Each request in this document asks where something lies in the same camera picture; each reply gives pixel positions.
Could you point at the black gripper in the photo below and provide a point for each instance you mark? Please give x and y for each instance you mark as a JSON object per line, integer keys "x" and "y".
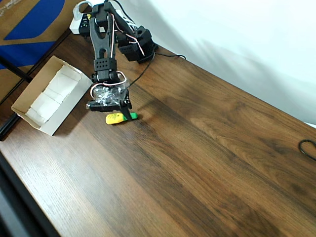
{"x": 122, "y": 103}

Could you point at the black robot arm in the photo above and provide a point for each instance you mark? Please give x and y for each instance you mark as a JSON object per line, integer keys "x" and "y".
{"x": 101, "y": 42}

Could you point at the white cardboard box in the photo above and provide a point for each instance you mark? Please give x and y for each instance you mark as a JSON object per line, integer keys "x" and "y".
{"x": 53, "y": 95}

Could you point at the black power adapter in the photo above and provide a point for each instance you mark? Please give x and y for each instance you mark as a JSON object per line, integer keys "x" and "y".
{"x": 85, "y": 23}

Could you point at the white power strip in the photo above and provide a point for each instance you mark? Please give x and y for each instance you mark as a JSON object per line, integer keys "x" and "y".
{"x": 75, "y": 23}

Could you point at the black stand pole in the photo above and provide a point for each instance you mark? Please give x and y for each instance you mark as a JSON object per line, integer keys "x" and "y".
{"x": 17, "y": 70}

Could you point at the black stand base bar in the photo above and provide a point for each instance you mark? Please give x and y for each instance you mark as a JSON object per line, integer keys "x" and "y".
{"x": 7, "y": 127}

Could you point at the large brown blue-printed carton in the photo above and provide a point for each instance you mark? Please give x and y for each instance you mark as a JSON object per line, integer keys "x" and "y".
{"x": 27, "y": 27}

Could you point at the plastic-wrapped gripper camera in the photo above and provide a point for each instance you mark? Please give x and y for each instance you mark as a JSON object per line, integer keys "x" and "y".
{"x": 106, "y": 95}

